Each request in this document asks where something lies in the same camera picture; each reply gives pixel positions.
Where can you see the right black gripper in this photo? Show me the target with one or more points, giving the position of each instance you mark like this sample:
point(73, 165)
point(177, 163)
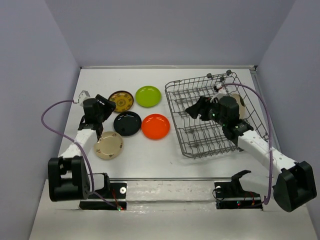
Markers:
point(201, 106)

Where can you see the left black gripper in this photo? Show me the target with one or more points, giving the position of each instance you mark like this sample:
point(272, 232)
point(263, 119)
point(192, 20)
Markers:
point(109, 106)

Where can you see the brown yellow patterned plate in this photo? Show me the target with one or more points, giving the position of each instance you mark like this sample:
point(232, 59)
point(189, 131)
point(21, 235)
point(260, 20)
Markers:
point(123, 100)

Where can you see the cream plate with black blot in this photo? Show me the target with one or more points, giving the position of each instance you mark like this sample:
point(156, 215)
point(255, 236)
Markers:
point(241, 105)

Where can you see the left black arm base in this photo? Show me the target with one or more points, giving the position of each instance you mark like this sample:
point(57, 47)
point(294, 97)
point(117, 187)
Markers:
point(116, 197)

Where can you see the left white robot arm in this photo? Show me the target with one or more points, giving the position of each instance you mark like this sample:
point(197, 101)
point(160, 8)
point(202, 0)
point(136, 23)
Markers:
point(70, 176)

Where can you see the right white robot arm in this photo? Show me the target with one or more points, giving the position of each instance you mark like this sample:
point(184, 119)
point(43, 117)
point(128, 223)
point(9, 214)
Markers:
point(290, 183)

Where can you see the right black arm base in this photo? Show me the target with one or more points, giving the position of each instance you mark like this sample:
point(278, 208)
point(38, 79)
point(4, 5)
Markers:
point(229, 195)

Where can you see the cream plate with floral marks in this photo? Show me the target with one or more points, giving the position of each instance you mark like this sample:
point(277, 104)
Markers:
point(109, 145)

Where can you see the lime green plate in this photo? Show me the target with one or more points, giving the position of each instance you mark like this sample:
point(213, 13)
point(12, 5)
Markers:
point(148, 96)

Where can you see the orange plate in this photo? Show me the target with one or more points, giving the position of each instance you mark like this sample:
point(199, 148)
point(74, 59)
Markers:
point(155, 126)

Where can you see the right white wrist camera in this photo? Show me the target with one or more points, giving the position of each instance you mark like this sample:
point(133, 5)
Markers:
point(220, 92)

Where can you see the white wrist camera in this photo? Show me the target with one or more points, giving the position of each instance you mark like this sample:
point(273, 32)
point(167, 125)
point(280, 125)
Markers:
point(84, 95)
point(220, 92)

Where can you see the grey wire dish rack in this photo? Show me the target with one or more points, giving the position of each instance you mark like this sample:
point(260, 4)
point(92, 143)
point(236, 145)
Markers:
point(199, 138)

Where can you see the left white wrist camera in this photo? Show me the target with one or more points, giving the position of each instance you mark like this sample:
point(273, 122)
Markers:
point(84, 95)

